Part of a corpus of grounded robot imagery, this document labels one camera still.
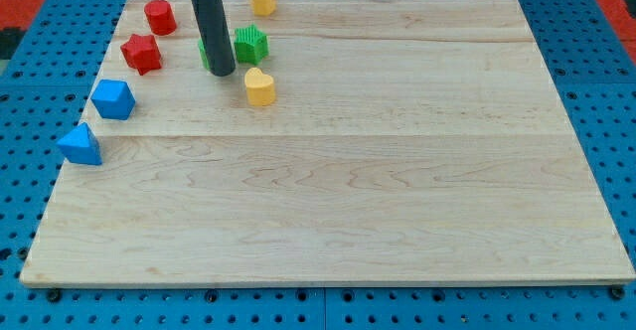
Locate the green star block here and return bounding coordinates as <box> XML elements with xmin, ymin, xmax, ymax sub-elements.
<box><xmin>234</xmin><ymin>24</ymin><xmax>269</xmax><ymax>66</ymax></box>

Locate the green circle block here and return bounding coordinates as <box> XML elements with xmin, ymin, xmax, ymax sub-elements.
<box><xmin>198</xmin><ymin>39</ymin><xmax>210</xmax><ymax>72</ymax></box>

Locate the red star block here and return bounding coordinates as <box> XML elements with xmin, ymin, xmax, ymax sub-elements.
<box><xmin>120</xmin><ymin>34</ymin><xmax>162</xmax><ymax>76</ymax></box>

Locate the wooden board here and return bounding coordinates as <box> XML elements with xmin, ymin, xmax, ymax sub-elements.
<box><xmin>20</xmin><ymin>0</ymin><xmax>635</xmax><ymax>289</ymax></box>

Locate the yellow heart block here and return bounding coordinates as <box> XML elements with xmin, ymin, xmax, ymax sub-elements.
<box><xmin>243</xmin><ymin>68</ymin><xmax>276</xmax><ymax>106</ymax></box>

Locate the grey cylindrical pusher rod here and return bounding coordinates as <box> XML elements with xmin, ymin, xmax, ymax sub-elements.
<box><xmin>191</xmin><ymin>0</ymin><xmax>236</xmax><ymax>77</ymax></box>

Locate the red cylinder block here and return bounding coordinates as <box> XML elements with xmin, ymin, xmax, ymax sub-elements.
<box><xmin>144</xmin><ymin>0</ymin><xmax>177</xmax><ymax>36</ymax></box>

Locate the blue cube block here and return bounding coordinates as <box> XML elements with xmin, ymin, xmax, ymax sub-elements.
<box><xmin>90</xmin><ymin>80</ymin><xmax>136</xmax><ymax>120</ymax></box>

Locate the blue triangle block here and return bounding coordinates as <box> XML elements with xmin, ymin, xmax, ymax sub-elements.
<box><xmin>57</xmin><ymin>122</ymin><xmax>102</xmax><ymax>166</ymax></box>

